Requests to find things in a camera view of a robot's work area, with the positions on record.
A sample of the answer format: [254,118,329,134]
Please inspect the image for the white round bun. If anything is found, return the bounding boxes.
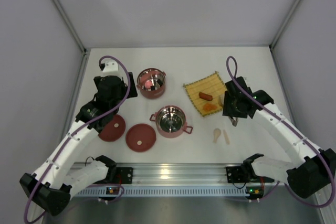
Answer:
[218,95,224,107]

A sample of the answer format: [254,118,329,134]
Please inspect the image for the pink round cake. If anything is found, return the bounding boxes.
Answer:
[143,81,153,90]

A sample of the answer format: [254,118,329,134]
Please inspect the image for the black sushi roll with orange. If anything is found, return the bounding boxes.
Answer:
[155,79,163,85]

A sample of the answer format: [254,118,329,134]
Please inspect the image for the brown eel slice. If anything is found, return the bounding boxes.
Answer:
[198,92,213,101]

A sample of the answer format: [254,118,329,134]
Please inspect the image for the metal tongs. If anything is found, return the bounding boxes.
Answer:
[228,116,238,127]

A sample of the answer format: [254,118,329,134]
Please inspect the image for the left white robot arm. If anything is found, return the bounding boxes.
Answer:
[19,72,138,216]

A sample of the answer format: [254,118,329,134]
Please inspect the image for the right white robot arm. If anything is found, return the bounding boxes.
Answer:
[223,77,335,199]

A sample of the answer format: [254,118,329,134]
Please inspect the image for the dark red steel-lined pot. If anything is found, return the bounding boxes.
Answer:
[136,68,166,99]

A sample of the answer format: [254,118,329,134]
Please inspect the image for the orange fried food piece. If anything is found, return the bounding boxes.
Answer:
[203,103,217,112]

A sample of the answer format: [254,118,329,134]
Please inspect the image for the cream small stick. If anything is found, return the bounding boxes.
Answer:
[223,130,230,145]

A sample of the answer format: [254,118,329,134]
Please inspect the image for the bamboo serving mat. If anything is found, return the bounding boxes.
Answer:
[183,71,227,117]

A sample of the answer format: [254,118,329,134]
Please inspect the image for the cream small spoon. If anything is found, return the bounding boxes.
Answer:
[213,128,221,143]

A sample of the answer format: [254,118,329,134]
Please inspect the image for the dark red lid left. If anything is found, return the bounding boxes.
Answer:
[98,114,126,142]

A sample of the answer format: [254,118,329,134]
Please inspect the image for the dark red lid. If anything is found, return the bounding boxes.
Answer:
[98,114,126,142]
[125,123,156,152]

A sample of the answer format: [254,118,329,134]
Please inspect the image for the dark red lid right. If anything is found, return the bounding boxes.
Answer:
[125,123,156,152]

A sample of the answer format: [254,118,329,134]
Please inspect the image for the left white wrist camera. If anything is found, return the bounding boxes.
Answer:
[99,60,119,76]

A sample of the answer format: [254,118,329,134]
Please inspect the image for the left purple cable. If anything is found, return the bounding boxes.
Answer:
[23,55,131,223]

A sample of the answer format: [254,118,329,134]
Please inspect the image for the pink steel-lined pot with handles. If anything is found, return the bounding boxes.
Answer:
[150,105,193,138]

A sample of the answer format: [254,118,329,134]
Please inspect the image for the right black base bracket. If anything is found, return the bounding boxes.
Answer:
[226,166,247,184]

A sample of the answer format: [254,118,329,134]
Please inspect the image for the black base bracket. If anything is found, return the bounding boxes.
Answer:
[226,166,247,184]
[114,167,133,184]

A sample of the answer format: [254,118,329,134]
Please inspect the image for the left black base bracket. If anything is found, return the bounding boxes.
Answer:
[114,167,133,184]

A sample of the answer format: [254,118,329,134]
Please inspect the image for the aluminium mounting rail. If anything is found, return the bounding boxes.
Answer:
[78,164,276,199]

